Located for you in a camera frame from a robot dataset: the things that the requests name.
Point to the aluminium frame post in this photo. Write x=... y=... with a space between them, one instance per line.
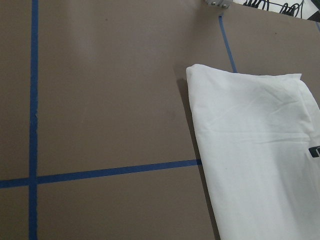
x=219 y=3

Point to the white long-sleeve printed shirt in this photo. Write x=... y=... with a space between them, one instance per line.
x=254 y=133

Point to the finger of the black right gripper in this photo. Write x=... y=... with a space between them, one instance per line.
x=314 y=151

